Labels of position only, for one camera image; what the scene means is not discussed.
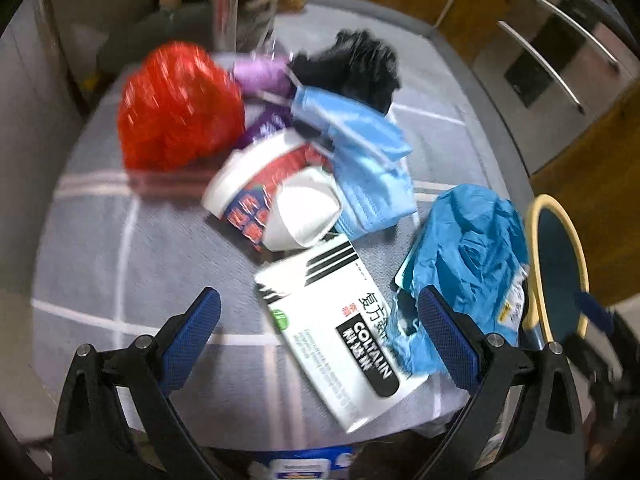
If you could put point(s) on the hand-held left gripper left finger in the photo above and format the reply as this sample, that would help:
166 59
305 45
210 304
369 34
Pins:
197 330

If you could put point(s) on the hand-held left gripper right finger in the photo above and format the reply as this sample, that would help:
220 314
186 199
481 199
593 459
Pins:
450 340

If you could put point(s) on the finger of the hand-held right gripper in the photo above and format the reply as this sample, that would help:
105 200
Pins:
592 310

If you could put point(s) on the yellow rimmed trash bin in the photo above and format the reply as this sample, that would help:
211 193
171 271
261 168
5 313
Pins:
555 260

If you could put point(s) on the blue plastic bag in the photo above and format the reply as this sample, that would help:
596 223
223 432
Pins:
470 255

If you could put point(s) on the white medicine box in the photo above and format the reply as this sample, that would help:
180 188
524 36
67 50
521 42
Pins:
325 330

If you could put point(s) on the printed instant noodle cup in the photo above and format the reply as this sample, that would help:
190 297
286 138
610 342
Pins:
245 185

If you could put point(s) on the crushed white paper cup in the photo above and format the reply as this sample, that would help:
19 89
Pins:
305 210

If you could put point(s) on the blue face mask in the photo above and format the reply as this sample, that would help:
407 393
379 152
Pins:
375 195
345 115

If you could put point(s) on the red plastic bag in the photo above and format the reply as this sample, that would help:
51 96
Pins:
175 105

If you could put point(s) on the purple packet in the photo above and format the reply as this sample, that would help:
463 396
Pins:
260 75

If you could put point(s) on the black bag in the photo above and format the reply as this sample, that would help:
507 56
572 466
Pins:
350 67

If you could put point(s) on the grey checked cloth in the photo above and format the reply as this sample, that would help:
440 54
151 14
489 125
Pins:
125 260

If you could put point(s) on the blue wet wipes packet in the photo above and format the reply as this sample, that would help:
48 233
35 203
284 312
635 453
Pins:
300 465

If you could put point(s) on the stainless steel cabinet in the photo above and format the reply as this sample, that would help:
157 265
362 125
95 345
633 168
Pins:
550 60

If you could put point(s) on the metal rack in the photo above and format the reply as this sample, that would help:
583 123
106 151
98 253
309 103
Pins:
222 5

